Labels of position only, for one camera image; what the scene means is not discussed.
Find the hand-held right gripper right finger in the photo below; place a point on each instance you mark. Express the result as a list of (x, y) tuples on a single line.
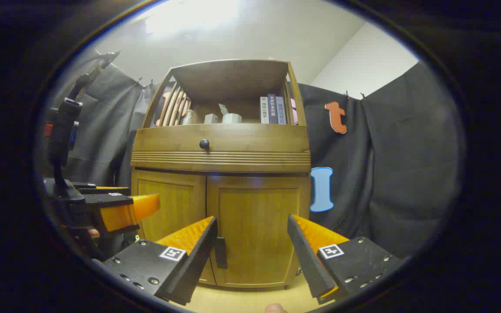
[(307, 256)]

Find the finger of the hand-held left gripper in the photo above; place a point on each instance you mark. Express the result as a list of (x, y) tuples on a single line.
[(102, 190), (102, 201)]

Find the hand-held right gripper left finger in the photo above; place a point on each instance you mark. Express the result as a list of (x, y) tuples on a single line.
[(198, 256)]

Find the wooden double-door shoe cabinet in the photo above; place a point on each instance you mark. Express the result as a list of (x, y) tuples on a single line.
[(233, 82)]

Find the wooden cabinet drawer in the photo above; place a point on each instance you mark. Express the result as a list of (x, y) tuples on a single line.
[(250, 143)]

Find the round black drawer knob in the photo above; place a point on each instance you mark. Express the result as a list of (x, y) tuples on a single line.
[(204, 144)]

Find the black backdrop cloth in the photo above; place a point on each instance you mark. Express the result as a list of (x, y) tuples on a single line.
[(385, 174)]

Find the small grey box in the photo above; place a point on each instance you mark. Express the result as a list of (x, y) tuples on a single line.
[(210, 118)]

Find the pale grey cup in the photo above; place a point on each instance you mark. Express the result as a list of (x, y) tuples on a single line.
[(232, 118)]

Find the grey blue book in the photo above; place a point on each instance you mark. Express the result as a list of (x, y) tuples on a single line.
[(280, 110)]

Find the dark blue book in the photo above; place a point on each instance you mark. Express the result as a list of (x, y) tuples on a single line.
[(272, 108)]

